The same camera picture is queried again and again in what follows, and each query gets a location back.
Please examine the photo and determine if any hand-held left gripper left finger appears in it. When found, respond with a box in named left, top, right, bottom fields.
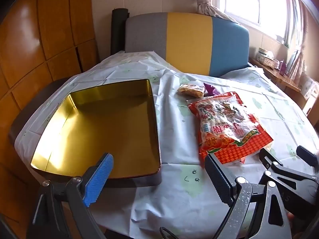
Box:
left=27, top=152, right=114, bottom=239

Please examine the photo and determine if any light wooden cabinet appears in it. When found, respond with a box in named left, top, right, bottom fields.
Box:
left=301, top=82, right=319, bottom=111

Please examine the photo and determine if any patterned tissue box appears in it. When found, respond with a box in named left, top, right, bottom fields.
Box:
left=257, top=54, right=277, bottom=67

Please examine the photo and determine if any large rice cracker bag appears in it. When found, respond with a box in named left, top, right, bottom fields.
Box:
left=188, top=92, right=274, bottom=168

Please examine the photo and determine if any grey yellow blue chair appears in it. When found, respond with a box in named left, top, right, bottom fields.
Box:
left=125, top=12, right=250, bottom=78

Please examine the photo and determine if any clear bag with colourful print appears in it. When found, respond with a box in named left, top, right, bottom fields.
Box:
left=187, top=96, right=261, bottom=145

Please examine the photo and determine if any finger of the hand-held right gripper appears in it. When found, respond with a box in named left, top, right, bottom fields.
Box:
left=259, top=148, right=316, bottom=182
left=296, top=146, right=319, bottom=168

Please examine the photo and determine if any wooden side desk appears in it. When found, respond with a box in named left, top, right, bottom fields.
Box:
left=249, top=58, right=319, bottom=115

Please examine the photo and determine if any white dotted bag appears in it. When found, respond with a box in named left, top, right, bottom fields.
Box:
left=299, top=75, right=315, bottom=97

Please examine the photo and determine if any orange crumb cake packet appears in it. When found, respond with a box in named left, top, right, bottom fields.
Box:
left=176, top=83, right=205, bottom=98

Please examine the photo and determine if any window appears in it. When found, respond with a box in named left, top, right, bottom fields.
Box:
left=219, top=0, right=289, bottom=44

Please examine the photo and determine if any black cable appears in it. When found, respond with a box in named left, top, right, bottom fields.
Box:
left=159, top=226, right=180, bottom=239

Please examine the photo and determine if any small purple packet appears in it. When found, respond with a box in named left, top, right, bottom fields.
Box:
left=203, top=82, right=221, bottom=97

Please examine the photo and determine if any wooden wardrobe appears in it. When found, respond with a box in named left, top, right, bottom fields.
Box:
left=0, top=0, right=100, bottom=229

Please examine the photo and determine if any gold tin box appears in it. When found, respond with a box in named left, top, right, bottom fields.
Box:
left=29, top=79, right=162, bottom=187

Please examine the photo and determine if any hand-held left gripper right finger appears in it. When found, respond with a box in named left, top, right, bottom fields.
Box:
left=204, top=154, right=292, bottom=239

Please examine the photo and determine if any patterned side curtain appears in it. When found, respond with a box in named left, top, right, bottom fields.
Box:
left=283, top=0, right=309, bottom=80

